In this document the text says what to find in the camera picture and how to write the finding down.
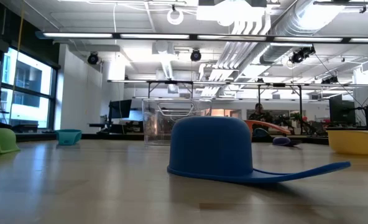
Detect black computer monitor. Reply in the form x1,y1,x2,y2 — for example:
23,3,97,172
108,99,133,120
328,94,357,125

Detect large glass window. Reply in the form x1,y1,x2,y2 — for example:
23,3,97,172
0,46,60,130

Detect person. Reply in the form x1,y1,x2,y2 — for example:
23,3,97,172
247,103,274,131

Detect yellow hanging cord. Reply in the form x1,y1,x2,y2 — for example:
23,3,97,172
9,0,25,125

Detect blue measuring cup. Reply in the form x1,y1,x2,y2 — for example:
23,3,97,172
167,116,352,185

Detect small navy measuring cup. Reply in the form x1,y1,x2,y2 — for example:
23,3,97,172
272,136,302,147

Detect black aluminium rig frame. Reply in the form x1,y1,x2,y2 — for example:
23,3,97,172
14,132,368,144

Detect orange measuring cup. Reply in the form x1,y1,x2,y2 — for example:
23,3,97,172
244,119,293,139

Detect clear plastic basket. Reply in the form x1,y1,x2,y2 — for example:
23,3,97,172
141,97,213,147

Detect background black rig frame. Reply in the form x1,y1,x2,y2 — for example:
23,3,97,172
147,80,195,100
257,82,303,135

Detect white ceiling ring fixture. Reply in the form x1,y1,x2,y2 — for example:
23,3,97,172
166,9,185,26

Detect teal measuring cup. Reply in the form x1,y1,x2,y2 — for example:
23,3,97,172
55,129,83,146

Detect silver ventilation duct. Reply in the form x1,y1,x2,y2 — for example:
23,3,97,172
258,0,346,65

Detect black track spotlight cluster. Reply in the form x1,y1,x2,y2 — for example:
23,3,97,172
288,45,316,65

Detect yellow measuring cup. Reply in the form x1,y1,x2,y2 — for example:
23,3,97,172
326,129,368,156

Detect long ceiling light strip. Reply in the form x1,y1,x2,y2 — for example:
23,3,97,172
36,30,368,44

